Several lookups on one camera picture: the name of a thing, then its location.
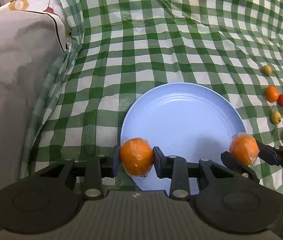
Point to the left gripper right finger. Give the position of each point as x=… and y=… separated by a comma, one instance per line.
x=221, y=197

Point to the green checkered tablecloth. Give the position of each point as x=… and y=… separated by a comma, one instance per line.
x=130, y=46

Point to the orange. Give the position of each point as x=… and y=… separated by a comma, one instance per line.
x=244, y=147
x=137, y=157

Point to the floral white pillow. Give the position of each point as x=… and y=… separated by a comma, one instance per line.
x=58, y=10

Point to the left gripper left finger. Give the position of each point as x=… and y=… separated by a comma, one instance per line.
x=53, y=196

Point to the yellow-green small fruit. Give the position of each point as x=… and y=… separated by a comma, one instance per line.
x=276, y=117

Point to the orange tangerine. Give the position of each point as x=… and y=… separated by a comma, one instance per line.
x=271, y=94

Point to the light blue plate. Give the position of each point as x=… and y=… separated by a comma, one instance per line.
x=183, y=119

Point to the grey sofa armrest cover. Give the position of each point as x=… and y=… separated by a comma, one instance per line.
x=30, y=42

